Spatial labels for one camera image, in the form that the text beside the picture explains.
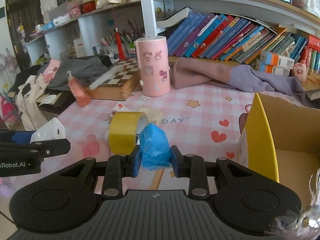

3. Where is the white charger plug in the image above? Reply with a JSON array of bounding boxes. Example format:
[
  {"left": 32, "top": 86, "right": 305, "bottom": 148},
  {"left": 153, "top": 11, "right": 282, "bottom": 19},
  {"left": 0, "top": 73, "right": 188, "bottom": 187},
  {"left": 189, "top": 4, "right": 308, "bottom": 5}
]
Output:
[{"left": 30, "top": 118, "right": 66, "bottom": 143}]

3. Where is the blue object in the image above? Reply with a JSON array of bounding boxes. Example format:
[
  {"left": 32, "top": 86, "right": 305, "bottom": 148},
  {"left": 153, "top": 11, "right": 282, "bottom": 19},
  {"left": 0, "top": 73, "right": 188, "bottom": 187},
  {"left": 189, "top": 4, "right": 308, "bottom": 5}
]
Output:
[{"left": 139, "top": 124, "right": 171, "bottom": 171}]

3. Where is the yellow tape roll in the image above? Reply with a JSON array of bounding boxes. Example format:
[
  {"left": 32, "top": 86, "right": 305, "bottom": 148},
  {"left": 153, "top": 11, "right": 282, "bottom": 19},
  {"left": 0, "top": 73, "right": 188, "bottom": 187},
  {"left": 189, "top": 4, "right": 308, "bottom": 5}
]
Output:
[{"left": 108, "top": 112, "right": 149, "bottom": 155}]

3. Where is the beige foam block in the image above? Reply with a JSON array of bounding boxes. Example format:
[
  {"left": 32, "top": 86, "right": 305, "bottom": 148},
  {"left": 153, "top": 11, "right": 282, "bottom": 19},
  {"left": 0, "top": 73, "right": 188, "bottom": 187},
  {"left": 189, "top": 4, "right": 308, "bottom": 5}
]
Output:
[{"left": 139, "top": 107, "right": 163, "bottom": 126}]

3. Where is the white red paper card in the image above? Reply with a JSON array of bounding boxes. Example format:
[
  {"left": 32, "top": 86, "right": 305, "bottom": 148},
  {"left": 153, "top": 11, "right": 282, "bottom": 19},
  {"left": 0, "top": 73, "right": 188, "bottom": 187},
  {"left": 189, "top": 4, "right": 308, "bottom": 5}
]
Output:
[{"left": 108, "top": 102, "right": 131, "bottom": 121}]

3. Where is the pink checked tablecloth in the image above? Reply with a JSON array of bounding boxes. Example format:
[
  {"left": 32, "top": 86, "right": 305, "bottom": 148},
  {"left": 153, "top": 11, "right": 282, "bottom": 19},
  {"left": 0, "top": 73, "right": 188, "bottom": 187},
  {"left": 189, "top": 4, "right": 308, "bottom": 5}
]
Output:
[{"left": 1, "top": 84, "right": 254, "bottom": 197}]

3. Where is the orange pink bottle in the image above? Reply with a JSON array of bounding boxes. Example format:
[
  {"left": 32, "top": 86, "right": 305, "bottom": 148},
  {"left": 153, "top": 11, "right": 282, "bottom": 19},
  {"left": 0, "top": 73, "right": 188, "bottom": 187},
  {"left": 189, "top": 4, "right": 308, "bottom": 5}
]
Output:
[{"left": 67, "top": 71, "right": 91, "bottom": 107}]

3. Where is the wooden chess board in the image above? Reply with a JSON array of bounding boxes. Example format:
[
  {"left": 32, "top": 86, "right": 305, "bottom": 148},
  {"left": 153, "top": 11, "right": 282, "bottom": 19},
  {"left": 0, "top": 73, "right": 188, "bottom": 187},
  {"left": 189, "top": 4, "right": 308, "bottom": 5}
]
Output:
[{"left": 85, "top": 58, "right": 140, "bottom": 101}]

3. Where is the pink purple cloth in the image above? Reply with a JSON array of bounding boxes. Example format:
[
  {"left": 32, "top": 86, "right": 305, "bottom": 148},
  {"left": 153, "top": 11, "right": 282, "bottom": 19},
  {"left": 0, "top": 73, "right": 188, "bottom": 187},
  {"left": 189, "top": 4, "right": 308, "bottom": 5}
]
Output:
[{"left": 170, "top": 58, "right": 312, "bottom": 107}]

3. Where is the yellow cardboard box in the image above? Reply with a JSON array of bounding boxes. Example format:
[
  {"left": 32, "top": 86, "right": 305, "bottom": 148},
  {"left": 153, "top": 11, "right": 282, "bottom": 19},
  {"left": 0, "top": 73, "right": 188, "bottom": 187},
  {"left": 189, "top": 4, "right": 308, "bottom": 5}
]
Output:
[{"left": 238, "top": 93, "right": 319, "bottom": 207}]

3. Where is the grey clothing pile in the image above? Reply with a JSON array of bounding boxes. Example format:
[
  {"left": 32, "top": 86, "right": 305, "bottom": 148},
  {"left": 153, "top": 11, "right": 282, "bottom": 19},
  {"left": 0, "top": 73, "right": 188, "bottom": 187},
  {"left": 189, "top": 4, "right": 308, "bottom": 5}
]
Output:
[{"left": 37, "top": 56, "right": 112, "bottom": 91}]

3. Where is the red figurine pen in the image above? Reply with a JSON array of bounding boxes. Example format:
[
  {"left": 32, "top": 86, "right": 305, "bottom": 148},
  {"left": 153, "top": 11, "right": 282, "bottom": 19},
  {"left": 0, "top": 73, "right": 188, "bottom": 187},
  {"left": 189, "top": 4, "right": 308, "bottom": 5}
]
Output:
[{"left": 115, "top": 27, "right": 126, "bottom": 60}]

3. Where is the pink cylinder container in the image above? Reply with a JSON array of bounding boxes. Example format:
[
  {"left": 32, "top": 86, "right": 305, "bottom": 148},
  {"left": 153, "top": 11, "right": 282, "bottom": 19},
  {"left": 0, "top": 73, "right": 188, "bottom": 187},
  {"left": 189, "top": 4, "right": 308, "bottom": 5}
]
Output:
[{"left": 135, "top": 36, "right": 170, "bottom": 97}]

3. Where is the orange white box lower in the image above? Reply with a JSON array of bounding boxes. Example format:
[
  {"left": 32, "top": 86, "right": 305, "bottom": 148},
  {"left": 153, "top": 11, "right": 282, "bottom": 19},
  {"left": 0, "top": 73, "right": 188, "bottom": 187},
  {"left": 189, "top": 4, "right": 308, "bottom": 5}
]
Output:
[{"left": 255, "top": 59, "right": 290, "bottom": 77}]

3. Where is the orange white box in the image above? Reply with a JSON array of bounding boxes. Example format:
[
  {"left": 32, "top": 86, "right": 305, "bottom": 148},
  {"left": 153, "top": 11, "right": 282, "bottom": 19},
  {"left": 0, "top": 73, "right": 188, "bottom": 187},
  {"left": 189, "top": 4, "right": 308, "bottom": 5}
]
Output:
[
  {"left": 260, "top": 50, "right": 295, "bottom": 69},
  {"left": 255, "top": 59, "right": 290, "bottom": 77}
]

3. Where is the orange white box upper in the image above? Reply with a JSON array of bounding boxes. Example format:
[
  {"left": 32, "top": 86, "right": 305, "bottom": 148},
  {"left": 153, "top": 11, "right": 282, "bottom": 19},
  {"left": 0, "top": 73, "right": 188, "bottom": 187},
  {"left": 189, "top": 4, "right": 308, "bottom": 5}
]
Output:
[{"left": 260, "top": 50, "right": 295, "bottom": 69}]

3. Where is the pink pig plush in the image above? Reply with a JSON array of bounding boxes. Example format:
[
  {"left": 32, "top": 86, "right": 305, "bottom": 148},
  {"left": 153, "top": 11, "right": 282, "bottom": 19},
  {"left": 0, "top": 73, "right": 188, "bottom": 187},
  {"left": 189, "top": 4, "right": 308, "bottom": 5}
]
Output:
[{"left": 293, "top": 60, "right": 307, "bottom": 83}]

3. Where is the red thick dictionary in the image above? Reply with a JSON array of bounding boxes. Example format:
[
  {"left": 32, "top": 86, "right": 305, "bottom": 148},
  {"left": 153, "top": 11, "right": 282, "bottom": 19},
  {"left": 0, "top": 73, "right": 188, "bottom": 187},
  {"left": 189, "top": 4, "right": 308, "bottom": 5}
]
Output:
[{"left": 306, "top": 34, "right": 320, "bottom": 52}]

